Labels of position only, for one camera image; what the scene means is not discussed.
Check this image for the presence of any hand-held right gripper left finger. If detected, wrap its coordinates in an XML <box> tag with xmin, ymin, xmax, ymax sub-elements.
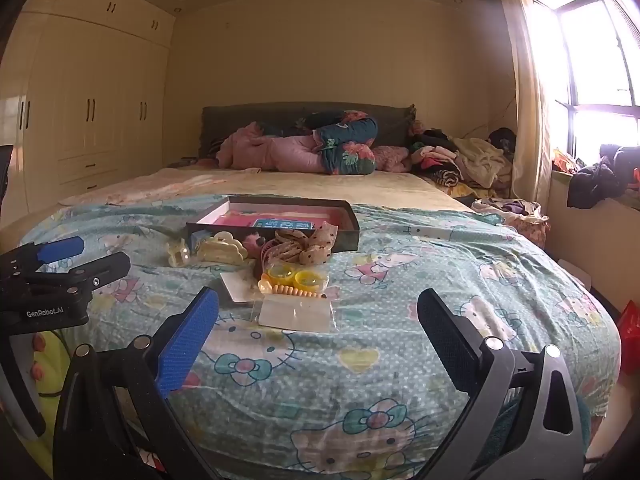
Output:
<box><xmin>52</xmin><ymin>286</ymin><xmax>221</xmax><ymax>480</ymax></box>

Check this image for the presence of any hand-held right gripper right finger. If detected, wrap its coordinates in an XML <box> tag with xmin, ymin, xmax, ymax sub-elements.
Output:
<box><xmin>416</xmin><ymin>287</ymin><xmax>588</xmax><ymax>480</ymax></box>

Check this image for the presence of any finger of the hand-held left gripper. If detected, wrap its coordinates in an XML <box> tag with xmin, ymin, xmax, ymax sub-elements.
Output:
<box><xmin>27</xmin><ymin>251</ymin><xmax>132</xmax><ymax>307</ymax></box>
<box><xmin>0</xmin><ymin>236</ymin><xmax>85</xmax><ymax>282</ymax></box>

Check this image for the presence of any small yellow hair claw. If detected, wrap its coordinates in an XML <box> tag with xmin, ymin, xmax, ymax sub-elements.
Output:
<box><xmin>166</xmin><ymin>238</ymin><xmax>192</xmax><ymax>267</ymax></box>

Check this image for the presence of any large cream hair claw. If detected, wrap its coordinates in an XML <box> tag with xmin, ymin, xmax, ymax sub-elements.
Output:
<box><xmin>196</xmin><ymin>231</ymin><xmax>249</xmax><ymax>264</ymax></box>

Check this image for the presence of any clear plastic bag with card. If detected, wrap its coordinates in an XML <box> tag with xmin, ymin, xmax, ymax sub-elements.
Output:
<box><xmin>252</xmin><ymin>294</ymin><xmax>337</xmax><ymax>334</ymax></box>

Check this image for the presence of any yellow contact lens case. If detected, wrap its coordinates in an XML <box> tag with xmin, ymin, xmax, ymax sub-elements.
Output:
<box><xmin>260</xmin><ymin>265</ymin><xmax>329</xmax><ymax>294</ymax></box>

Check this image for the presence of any black cardboard box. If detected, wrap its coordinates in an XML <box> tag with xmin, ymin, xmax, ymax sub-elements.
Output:
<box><xmin>186</xmin><ymin>195</ymin><xmax>360</xmax><ymax>253</ymax></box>

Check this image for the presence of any polka dot fabric bow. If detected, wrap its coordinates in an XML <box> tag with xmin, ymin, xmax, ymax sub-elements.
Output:
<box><xmin>274</xmin><ymin>224</ymin><xmax>339</xmax><ymax>266</ymax></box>

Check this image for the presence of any yellow cartoon cloth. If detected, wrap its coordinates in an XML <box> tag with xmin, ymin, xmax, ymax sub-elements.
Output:
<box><xmin>27</xmin><ymin>329</ymin><xmax>72</xmax><ymax>466</ymax></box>

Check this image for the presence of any teal cartoon bedsheet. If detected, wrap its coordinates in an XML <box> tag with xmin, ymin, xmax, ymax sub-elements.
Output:
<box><xmin>22</xmin><ymin>195</ymin><xmax>623</xmax><ymax>480</ymax></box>

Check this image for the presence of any white card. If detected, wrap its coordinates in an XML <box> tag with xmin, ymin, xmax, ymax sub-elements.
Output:
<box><xmin>220</xmin><ymin>271</ymin><xmax>267</xmax><ymax>305</ymax></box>

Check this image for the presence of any peach patterned blanket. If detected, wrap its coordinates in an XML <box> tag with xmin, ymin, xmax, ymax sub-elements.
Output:
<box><xmin>60</xmin><ymin>175</ymin><xmax>201</xmax><ymax>207</ymax></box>

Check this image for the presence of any cream beaded hair clip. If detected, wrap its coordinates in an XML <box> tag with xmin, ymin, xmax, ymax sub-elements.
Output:
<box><xmin>257</xmin><ymin>280</ymin><xmax>329</xmax><ymax>302</ymax></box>

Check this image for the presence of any pink hair accessory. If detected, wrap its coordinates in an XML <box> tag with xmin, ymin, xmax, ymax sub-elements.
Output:
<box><xmin>244</xmin><ymin>233</ymin><xmax>281</xmax><ymax>276</ymax></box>

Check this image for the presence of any pink picture book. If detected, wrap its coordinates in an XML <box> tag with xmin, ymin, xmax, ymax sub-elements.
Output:
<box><xmin>210</xmin><ymin>204</ymin><xmax>342</xmax><ymax>232</ymax></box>

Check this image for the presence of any cream wardrobe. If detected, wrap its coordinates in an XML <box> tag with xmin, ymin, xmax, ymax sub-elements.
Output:
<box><xmin>0</xmin><ymin>0</ymin><xmax>177</xmax><ymax>231</ymax></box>

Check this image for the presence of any heap of purple clothes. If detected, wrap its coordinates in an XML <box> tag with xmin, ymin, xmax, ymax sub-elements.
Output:
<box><xmin>472</xmin><ymin>197</ymin><xmax>551</xmax><ymax>250</ymax></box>

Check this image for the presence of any pile of clothes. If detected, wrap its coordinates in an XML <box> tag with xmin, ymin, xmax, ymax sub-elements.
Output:
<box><xmin>409</xmin><ymin>127</ymin><xmax>517</xmax><ymax>199</ymax></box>

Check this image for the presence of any red bag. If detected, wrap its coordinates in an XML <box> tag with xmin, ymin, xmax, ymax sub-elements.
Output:
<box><xmin>617</xmin><ymin>300</ymin><xmax>640</xmax><ymax>374</ymax></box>

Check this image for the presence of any beige blanket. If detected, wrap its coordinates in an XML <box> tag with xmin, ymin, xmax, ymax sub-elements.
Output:
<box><xmin>0</xmin><ymin>167</ymin><xmax>476</xmax><ymax>243</ymax></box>

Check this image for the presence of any grey headboard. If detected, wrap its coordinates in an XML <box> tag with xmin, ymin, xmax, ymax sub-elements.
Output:
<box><xmin>199</xmin><ymin>104</ymin><xmax>417</xmax><ymax>159</ymax></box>

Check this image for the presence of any pink quilt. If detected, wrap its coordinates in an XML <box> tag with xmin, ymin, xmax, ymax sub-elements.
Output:
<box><xmin>216</xmin><ymin>122</ymin><xmax>412</xmax><ymax>174</ymax></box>

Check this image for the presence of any dark jacket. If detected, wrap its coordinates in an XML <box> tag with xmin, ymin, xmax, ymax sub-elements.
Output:
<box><xmin>567</xmin><ymin>144</ymin><xmax>640</xmax><ymax>210</ymax></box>

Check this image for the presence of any dark floral quilt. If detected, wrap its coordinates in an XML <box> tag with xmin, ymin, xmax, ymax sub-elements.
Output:
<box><xmin>295</xmin><ymin>110</ymin><xmax>379</xmax><ymax>177</ymax></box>

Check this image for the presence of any beige curtain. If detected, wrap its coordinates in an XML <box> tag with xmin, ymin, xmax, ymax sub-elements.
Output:
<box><xmin>497</xmin><ymin>0</ymin><xmax>557</xmax><ymax>203</ymax></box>

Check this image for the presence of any window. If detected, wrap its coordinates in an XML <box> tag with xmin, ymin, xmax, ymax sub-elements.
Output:
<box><xmin>530</xmin><ymin>0</ymin><xmax>640</xmax><ymax>161</ymax></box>

